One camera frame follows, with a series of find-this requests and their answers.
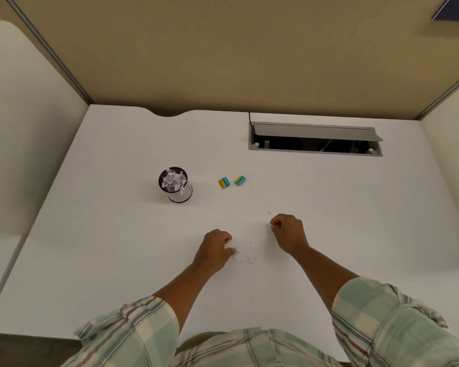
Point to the person's left hand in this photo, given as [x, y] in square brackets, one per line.
[211, 253]

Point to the person's right hand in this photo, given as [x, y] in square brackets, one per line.
[290, 233]

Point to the person's left fingers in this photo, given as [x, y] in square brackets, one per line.
[230, 243]

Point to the person's right fingers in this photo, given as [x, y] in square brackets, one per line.
[275, 223]

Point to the person's left forearm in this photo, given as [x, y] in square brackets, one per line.
[183, 292]

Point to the person's right forearm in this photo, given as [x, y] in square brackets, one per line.
[323, 272]

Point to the scattered white paper bits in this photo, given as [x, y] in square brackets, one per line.
[246, 257]

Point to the blue and yellow eraser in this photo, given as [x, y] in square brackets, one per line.
[240, 180]
[224, 183]

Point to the black mesh cup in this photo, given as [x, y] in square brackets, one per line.
[176, 187]

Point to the pile of paper scraps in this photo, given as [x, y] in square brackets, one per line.
[173, 179]

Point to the plaid shirt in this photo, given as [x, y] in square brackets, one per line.
[275, 332]

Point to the dark blue sign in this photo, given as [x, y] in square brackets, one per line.
[454, 8]

